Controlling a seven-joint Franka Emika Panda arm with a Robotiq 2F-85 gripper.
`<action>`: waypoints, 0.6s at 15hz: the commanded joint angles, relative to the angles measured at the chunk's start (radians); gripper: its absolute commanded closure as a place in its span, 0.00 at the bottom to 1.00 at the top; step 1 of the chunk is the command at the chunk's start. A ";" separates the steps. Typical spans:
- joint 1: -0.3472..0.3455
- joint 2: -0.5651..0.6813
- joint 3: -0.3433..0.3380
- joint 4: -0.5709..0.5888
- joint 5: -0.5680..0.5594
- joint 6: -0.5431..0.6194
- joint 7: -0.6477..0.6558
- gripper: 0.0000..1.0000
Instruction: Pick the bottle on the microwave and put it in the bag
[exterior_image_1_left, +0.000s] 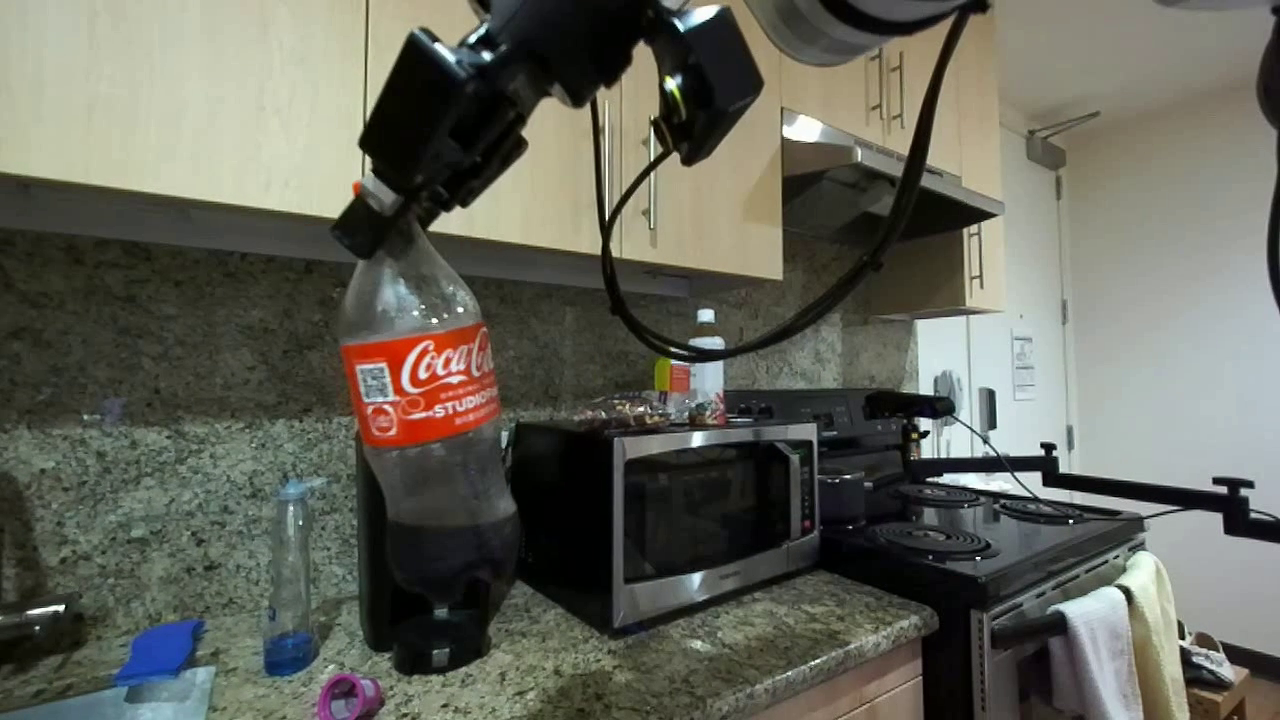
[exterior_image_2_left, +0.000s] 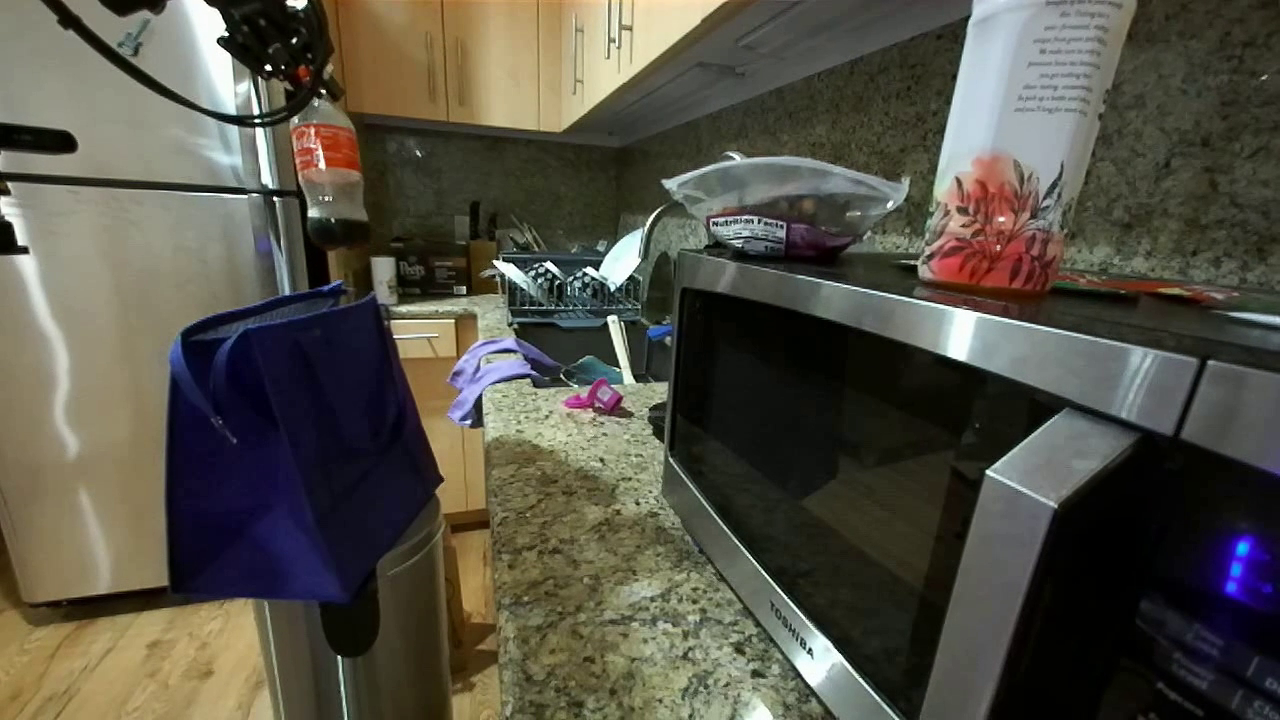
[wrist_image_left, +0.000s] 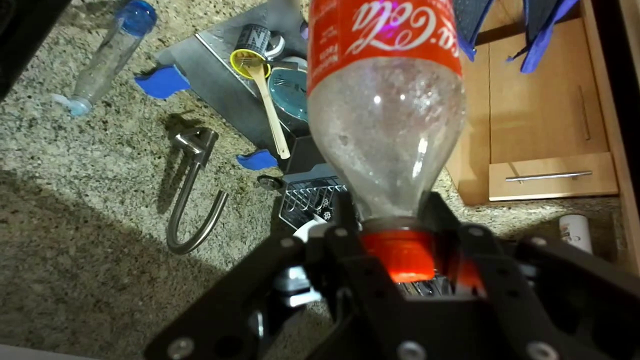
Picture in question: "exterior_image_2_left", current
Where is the purple cloth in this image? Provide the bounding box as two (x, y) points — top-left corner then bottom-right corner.
(444, 333), (565, 432)

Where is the white container red print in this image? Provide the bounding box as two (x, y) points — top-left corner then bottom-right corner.
(917, 0), (1139, 296)

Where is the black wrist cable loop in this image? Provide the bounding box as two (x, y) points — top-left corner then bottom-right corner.
(38, 0), (324, 130)

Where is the white plate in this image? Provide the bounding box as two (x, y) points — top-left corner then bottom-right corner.
(596, 224), (656, 296)

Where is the stainless steel trash can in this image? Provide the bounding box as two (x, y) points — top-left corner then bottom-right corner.
(252, 496), (457, 720)

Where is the clear plastic food bag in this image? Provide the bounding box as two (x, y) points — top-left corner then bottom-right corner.
(660, 152), (914, 262)

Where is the teal cloth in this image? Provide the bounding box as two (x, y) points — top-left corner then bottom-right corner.
(555, 353), (629, 392)

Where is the wide wood wall cabinet door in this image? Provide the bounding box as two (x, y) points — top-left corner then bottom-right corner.
(537, 0), (591, 137)

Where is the dish drying rack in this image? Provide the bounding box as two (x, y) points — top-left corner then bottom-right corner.
(491, 214), (656, 324)

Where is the stainless steel microwave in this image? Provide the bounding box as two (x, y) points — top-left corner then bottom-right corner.
(656, 243), (1280, 720)

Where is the small pink object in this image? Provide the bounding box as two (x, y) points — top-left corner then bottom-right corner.
(561, 375), (634, 421)

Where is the blue fabric bag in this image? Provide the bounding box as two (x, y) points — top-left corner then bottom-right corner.
(164, 280), (449, 607)

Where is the wooden base cabinet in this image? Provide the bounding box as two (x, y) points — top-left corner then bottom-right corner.
(384, 313), (491, 526)

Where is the red label soda bottle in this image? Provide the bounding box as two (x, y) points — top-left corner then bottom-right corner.
(286, 86), (378, 251)

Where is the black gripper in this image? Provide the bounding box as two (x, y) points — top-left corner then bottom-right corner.
(212, 0), (335, 100)

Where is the stainless steel fridge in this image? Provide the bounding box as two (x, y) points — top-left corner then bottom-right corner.
(0, 0), (316, 612)

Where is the wooden knife block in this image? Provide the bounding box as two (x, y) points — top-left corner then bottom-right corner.
(465, 194), (501, 296)

